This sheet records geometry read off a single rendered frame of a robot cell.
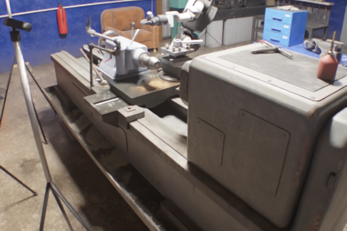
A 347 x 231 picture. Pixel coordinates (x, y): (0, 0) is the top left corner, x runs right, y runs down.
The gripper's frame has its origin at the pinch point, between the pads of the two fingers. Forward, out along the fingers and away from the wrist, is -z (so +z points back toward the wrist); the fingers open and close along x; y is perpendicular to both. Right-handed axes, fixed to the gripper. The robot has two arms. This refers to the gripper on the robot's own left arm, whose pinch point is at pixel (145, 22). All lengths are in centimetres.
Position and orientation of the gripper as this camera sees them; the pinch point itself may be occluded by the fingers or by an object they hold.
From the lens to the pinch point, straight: 233.2
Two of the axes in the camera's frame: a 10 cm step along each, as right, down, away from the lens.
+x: -5.9, -4.4, 6.8
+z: 8.0, -2.6, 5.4
